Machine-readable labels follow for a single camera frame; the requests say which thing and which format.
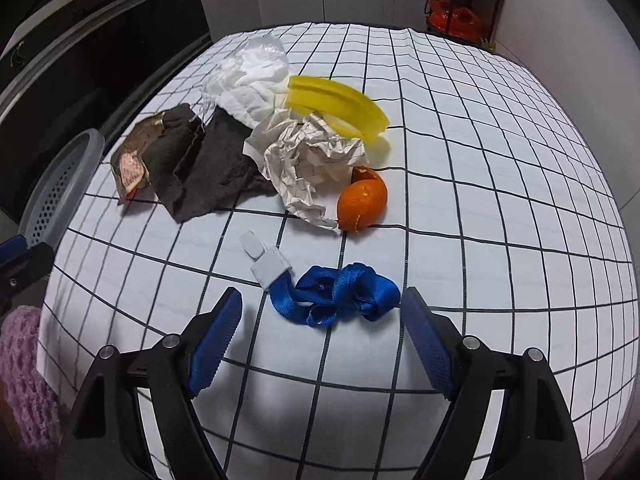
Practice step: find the yellow plastic container lid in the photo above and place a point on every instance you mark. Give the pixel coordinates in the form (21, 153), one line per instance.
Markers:
(345, 100)

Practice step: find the small white plastic piece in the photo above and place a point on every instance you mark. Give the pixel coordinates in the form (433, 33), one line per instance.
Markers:
(270, 267)
(252, 245)

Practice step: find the small green plant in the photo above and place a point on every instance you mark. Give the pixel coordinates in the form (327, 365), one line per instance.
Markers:
(487, 44)

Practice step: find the grey perforated plastic basket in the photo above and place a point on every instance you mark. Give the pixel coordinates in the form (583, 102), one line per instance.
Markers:
(55, 185)

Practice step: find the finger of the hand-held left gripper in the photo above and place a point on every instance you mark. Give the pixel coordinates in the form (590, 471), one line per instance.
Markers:
(27, 265)

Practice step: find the white black-grid tablecloth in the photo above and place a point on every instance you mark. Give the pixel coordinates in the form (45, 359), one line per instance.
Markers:
(500, 160)

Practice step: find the black counter unit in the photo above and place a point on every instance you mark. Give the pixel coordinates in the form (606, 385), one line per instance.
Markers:
(75, 50)

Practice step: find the dark grey cloth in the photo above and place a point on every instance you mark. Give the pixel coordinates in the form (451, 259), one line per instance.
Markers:
(210, 170)

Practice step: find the black metal shelf rack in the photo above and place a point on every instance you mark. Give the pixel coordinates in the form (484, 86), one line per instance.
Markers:
(492, 5)

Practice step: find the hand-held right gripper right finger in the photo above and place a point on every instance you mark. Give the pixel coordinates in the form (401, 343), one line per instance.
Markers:
(430, 350)

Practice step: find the brown paper wrapper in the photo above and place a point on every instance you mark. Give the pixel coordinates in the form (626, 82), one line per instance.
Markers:
(131, 160)

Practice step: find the purple fuzzy cloth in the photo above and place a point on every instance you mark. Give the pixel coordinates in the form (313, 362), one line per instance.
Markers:
(25, 375)

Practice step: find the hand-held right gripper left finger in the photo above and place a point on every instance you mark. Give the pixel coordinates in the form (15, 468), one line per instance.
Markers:
(215, 345)

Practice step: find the white lined paper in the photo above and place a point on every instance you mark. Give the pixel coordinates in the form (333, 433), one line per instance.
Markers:
(300, 170)

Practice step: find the orange peel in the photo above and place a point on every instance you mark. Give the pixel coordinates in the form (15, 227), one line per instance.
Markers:
(360, 200)

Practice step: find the clear plastic bag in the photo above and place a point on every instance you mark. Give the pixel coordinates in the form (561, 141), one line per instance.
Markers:
(265, 45)

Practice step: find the white tissue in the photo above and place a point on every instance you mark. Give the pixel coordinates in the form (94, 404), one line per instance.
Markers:
(245, 85)

